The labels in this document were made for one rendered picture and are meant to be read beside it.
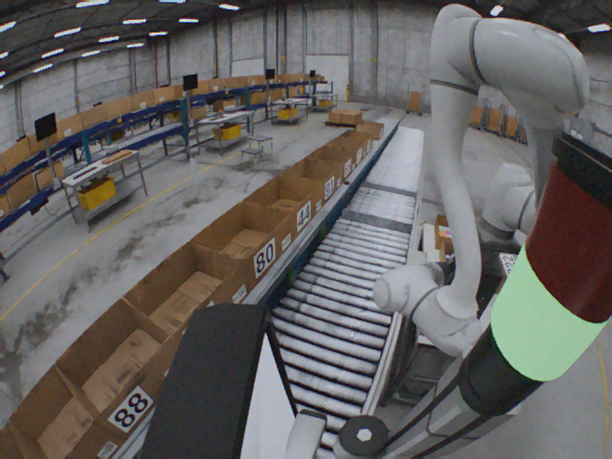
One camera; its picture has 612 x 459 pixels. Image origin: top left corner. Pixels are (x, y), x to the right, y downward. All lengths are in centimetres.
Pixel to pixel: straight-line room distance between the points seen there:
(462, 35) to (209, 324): 50
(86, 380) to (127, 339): 27
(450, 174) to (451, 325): 29
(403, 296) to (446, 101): 41
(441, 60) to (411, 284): 47
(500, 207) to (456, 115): 51
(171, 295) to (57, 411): 76
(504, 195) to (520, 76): 59
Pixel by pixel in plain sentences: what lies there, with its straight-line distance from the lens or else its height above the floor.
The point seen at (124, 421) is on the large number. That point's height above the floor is 95.
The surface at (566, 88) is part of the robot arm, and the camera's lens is 43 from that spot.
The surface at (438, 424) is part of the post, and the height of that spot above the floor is 153.
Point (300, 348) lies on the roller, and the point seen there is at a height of 74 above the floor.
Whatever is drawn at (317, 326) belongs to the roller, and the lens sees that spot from 116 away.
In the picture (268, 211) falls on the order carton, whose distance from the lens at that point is 134.
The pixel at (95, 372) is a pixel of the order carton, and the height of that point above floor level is 89.
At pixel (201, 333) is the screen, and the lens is 15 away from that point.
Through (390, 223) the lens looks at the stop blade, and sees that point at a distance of 179.
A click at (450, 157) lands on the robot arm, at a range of 53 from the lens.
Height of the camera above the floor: 166
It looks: 32 degrees down
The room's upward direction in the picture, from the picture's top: straight up
